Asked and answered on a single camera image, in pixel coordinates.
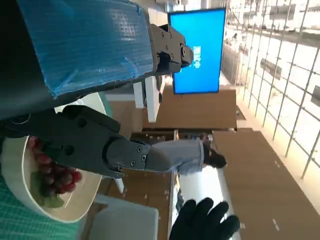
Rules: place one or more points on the white frame stand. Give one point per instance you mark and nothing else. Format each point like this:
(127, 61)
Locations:
(152, 100)

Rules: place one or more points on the person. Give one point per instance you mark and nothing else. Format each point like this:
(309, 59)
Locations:
(180, 155)

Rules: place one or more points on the blue screen monitor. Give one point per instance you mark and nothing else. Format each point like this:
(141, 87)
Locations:
(205, 37)

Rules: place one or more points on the purple toy grapes bunch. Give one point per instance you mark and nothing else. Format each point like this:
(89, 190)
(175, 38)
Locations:
(62, 180)

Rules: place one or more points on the white square plate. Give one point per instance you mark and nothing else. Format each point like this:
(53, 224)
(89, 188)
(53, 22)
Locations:
(82, 195)

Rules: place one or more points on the green cutting mat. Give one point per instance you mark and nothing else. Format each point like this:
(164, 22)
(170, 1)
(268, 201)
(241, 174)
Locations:
(25, 225)

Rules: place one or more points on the black left hand blue tape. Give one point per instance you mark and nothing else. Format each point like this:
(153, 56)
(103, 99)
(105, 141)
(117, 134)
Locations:
(75, 50)

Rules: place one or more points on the black knitted glove right hand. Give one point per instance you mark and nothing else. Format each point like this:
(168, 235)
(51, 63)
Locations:
(202, 225)

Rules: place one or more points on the white desk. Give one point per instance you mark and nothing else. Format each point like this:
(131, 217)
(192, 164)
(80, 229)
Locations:
(200, 185)

